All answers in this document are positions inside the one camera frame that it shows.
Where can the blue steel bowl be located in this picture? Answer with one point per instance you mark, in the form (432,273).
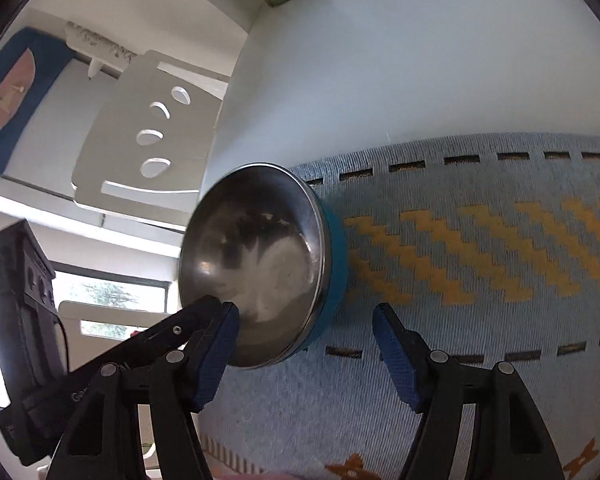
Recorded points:
(260,260)

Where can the blue woven table mat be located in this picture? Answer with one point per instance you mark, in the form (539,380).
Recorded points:
(480,335)

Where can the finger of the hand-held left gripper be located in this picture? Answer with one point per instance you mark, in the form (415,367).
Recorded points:
(175,327)

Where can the blue wall poster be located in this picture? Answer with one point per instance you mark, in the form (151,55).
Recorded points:
(47,85)

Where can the white wall hook rack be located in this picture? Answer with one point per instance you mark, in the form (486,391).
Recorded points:
(100,42)

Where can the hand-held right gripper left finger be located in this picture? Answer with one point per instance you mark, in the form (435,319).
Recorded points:
(215,360)

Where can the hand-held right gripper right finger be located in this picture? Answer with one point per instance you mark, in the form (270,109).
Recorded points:
(395,355)

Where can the dark window frame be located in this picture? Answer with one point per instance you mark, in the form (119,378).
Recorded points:
(105,280)

